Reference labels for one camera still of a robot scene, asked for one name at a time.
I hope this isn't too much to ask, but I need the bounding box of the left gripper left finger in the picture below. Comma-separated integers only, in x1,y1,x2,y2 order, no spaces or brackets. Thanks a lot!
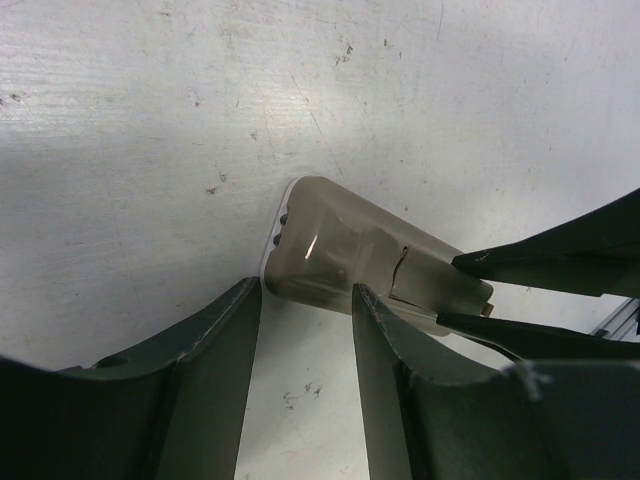
1,277,262,479

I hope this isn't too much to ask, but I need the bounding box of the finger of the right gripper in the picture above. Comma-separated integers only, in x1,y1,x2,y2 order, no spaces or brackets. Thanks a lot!
452,190,639,298
436,313,639,360

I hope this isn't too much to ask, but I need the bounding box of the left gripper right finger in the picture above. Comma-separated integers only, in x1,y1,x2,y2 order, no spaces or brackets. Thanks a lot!
352,284,639,479

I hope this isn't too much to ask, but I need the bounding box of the beige white remote control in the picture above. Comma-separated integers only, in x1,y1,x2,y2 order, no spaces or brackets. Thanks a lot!
261,175,496,337

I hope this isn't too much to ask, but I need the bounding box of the beige battery cover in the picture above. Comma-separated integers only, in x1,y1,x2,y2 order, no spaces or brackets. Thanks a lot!
388,246,494,337

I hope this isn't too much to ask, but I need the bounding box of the aluminium frame rail front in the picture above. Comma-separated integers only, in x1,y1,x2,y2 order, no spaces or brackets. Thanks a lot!
591,298,640,343

